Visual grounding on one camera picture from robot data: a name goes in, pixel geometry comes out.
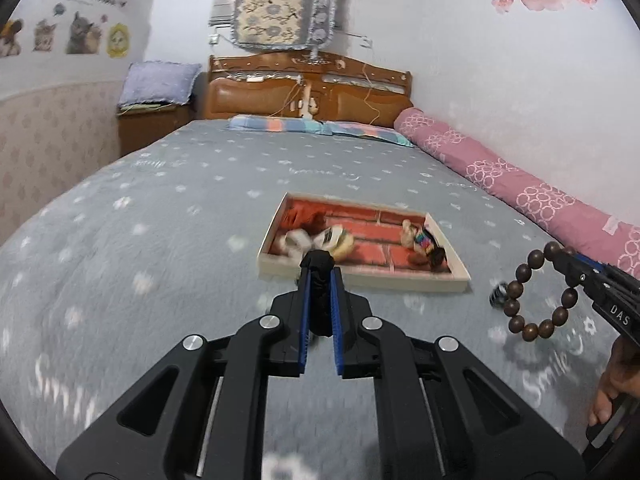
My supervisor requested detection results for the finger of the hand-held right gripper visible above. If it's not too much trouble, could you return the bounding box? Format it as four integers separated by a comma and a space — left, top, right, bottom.
552, 250, 603, 303
572, 252, 640, 286

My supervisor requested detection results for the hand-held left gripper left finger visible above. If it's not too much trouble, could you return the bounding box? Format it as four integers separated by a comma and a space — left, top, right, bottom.
55, 266, 311, 480

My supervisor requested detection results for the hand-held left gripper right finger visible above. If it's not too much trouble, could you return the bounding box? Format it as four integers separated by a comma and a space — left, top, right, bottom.
330, 266, 586, 480

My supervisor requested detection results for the dark wooden bead bracelet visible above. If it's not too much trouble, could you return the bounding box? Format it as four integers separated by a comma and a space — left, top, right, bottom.
501, 241, 581, 342

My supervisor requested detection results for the black hair tie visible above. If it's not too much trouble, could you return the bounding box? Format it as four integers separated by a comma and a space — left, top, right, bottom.
299, 249, 337, 337

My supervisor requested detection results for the yellow and white plush hair tie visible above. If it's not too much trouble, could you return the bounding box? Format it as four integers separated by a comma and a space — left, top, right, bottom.
315, 226, 357, 262

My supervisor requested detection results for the shallow tray with brick lining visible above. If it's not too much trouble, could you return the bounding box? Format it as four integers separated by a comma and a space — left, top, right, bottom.
256, 191, 472, 293

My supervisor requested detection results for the red scrunchie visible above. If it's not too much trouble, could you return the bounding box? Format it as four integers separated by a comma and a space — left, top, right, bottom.
280, 205, 326, 233

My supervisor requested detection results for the small colourful doll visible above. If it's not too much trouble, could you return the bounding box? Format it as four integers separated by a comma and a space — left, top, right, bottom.
414, 227, 446, 267

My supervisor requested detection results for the person's right hand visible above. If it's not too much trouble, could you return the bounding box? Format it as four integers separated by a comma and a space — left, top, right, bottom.
587, 332, 640, 428

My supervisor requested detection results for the pink rolled quilt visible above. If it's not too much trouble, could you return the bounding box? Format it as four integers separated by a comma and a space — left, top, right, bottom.
394, 107, 640, 278

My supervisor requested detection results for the grey patterned blanket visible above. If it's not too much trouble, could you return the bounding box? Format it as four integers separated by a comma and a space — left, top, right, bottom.
0, 119, 621, 480

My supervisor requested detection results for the plaid pillow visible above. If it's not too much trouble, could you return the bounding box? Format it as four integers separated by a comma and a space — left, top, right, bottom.
227, 115, 331, 135
325, 121, 415, 147

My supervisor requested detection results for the wooden headboard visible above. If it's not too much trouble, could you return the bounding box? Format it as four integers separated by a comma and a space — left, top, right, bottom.
202, 51, 415, 128

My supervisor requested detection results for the wooden nightstand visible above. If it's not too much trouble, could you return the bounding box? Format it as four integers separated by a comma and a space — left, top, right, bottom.
116, 102, 193, 158

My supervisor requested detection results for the blue dotted cushion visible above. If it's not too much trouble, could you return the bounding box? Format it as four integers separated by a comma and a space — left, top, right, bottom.
118, 61, 202, 108

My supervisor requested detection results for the hanging floral cloth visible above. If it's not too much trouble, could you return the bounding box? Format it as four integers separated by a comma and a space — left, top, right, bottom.
230, 0, 346, 52

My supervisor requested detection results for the yellow flower cat sticker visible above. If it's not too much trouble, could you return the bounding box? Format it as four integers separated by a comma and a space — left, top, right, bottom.
107, 23, 132, 58

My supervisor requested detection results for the cat in brown hat sticker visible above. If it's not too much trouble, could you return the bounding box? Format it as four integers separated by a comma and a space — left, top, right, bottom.
0, 19, 25, 57

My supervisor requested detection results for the grey cats wall sticker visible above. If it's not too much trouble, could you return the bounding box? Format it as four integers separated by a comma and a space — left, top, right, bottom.
66, 11, 103, 55

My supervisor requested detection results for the small kitten wall sticker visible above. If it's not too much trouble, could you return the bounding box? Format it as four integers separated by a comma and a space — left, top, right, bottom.
32, 17, 58, 52

